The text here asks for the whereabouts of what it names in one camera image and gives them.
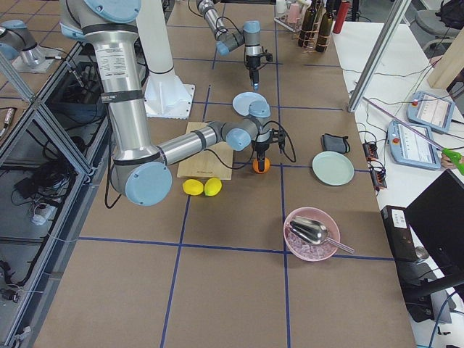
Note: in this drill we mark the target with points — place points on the near teach pendant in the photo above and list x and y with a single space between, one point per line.
408 148

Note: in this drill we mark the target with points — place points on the dark wine bottle right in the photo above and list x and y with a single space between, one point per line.
325 27

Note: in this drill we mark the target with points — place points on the steel scoop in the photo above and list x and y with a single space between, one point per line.
314 232

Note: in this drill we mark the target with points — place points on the white wire dish rack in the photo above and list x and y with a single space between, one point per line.
281 19

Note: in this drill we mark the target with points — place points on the far teach pendant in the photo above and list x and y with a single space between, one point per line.
434 111

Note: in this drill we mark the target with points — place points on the dark grey folded cloth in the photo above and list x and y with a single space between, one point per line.
334 143

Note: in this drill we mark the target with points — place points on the wooden cutting board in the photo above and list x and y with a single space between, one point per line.
207 164

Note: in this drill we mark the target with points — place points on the green grabber tool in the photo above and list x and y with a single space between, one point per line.
454 157

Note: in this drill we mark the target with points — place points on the right yellow lemon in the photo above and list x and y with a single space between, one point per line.
212 187

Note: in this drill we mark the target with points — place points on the copper wire bottle rack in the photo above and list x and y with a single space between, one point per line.
311 41

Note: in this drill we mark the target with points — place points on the aluminium frame post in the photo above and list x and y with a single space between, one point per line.
384 38

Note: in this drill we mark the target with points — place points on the teach pendant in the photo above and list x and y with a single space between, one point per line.
408 148
434 111

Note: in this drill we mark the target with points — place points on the pink cup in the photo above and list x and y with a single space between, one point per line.
293 13

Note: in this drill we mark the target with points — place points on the mint green plate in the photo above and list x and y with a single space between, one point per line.
333 168

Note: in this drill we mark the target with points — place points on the yellow lemon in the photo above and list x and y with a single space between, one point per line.
212 187
193 187

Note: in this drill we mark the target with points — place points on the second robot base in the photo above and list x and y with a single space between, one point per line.
22 50

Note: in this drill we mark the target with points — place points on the black monitor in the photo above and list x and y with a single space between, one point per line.
436 217

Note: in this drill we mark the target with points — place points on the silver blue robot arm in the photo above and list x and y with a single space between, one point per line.
227 41
138 80

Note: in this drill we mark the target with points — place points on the dark wine bottle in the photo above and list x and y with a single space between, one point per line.
325 27
307 23

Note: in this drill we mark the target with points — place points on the orange fruit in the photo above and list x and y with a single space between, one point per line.
267 166

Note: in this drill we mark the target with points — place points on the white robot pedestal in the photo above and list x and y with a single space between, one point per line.
165 95

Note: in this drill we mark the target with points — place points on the light blue plate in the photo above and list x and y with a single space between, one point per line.
242 101

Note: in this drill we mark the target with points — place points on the left yellow lemon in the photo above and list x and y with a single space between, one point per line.
193 187

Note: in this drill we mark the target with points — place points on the black orange usb hub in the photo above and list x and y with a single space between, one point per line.
376 168

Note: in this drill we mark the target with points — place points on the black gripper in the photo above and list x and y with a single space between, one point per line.
261 146
252 62

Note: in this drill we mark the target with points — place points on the black computer box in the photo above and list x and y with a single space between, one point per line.
410 261

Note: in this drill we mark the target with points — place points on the dark wine bottle left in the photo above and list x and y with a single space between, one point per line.
307 23

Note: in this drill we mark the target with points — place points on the wooden beam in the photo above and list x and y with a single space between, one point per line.
449 66

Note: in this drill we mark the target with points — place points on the pink bowl with ice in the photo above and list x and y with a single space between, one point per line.
299 247

